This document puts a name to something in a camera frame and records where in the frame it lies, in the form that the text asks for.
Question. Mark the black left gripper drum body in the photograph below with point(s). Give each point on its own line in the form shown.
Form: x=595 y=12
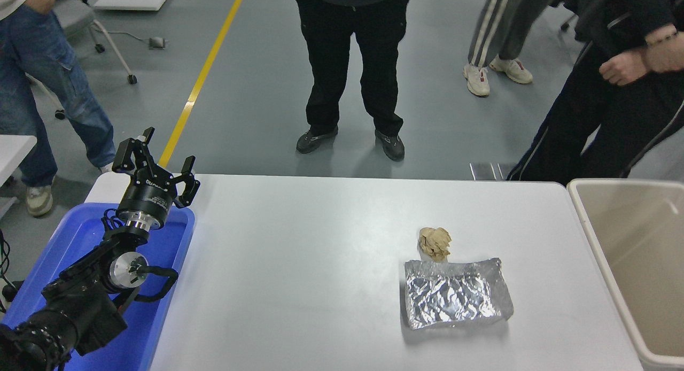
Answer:
x=147 y=197

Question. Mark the crumpled tan paper ball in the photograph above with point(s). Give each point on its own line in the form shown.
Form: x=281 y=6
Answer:
x=435 y=242

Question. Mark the person's clenched hand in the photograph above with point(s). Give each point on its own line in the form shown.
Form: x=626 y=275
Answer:
x=622 y=67

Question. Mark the grey wheeled office chair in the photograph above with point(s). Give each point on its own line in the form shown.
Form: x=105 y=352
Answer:
x=75 y=15

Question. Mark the metal floor outlet plate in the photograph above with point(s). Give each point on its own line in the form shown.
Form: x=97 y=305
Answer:
x=506 y=170
x=482 y=171

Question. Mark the person in black tracksuit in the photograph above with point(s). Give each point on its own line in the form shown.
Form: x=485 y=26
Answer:
x=588 y=114

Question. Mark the person in blue jeans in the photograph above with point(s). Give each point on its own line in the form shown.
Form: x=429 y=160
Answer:
x=32 y=66

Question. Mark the person in grey striped trousers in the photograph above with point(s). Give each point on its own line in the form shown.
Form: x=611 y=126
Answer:
x=497 y=29

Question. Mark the person's hand with bracelet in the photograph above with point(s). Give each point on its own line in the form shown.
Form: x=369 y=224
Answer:
x=668 y=56

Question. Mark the large pale beige bin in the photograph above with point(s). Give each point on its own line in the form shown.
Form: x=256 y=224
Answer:
x=630 y=253

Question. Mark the white side table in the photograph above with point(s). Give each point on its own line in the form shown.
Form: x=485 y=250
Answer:
x=13 y=152

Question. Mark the small grey floor plug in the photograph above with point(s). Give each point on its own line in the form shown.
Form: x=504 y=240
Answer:
x=157 y=41

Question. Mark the person in plain black trousers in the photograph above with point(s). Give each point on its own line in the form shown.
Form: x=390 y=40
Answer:
x=342 y=50

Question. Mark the blue plastic tray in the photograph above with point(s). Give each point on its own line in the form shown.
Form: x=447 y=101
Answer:
x=80 y=237

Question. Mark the black chair caster leg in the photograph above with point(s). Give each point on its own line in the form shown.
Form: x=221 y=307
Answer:
x=568 y=22

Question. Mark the silver foil tray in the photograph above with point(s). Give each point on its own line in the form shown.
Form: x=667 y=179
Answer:
x=454 y=299

